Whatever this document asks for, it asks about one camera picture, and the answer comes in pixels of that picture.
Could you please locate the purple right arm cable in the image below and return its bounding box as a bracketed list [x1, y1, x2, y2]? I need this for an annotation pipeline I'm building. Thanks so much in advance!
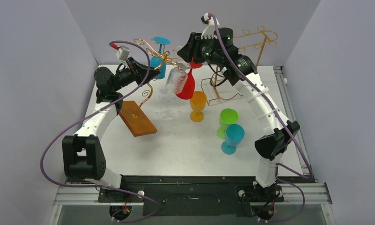
[207, 13, 314, 224]

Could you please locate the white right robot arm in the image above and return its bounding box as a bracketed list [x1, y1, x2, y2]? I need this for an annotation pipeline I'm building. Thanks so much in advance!
[177, 28, 300, 202]

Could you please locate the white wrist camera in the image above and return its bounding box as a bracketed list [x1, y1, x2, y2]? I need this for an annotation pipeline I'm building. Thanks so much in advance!
[110, 43, 130, 63]
[200, 13, 220, 39]

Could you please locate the gold spiral rack wooden base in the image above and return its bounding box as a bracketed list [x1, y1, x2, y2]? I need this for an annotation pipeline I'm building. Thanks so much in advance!
[118, 38, 191, 138]

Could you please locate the orange plastic goblet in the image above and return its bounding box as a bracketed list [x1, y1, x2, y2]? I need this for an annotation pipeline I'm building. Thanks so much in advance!
[190, 91, 207, 122]

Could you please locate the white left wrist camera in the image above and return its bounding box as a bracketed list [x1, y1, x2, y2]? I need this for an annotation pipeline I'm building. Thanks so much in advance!
[110, 43, 130, 63]

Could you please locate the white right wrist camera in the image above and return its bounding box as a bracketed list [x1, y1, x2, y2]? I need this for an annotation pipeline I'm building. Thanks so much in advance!
[200, 13, 220, 39]

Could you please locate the blue plastic goblet front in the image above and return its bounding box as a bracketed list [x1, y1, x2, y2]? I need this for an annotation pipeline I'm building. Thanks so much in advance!
[221, 124, 245, 155]

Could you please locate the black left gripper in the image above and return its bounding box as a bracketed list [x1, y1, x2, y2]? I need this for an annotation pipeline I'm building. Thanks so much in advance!
[112, 57, 160, 92]

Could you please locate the red plastic goblet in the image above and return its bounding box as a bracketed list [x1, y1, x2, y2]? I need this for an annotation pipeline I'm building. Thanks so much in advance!
[176, 62, 203, 100]

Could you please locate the patterned clear glass goblet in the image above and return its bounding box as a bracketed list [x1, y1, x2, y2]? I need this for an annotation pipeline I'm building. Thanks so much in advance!
[165, 60, 191, 94]

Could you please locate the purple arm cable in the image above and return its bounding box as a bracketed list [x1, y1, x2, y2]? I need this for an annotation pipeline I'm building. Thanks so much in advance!
[207, 13, 314, 224]
[39, 40, 162, 224]

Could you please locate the blue plastic goblet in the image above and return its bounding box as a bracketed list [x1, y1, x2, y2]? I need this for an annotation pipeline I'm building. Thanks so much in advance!
[221, 124, 245, 155]
[150, 36, 171, 80]

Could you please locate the green plastic goblet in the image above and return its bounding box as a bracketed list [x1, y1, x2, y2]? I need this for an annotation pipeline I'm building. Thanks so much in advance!
[217, 108, 239, 139]

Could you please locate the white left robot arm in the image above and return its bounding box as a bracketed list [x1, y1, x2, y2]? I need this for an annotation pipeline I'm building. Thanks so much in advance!
[62, 57, 160, 202]

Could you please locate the small clear wine glass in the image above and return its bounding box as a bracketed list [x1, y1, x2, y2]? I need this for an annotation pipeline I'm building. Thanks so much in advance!
[159, 88, 174, 118]

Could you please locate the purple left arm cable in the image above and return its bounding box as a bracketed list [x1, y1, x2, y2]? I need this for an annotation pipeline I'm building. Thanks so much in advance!
[39, 40, 162, 224]

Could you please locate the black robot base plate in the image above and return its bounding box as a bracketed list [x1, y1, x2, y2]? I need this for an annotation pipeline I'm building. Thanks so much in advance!
[97, 175, 284, 218]

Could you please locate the gold rectangular wire glass rack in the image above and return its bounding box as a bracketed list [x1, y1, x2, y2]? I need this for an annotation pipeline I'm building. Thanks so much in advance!
[201, 26, 279, 105]

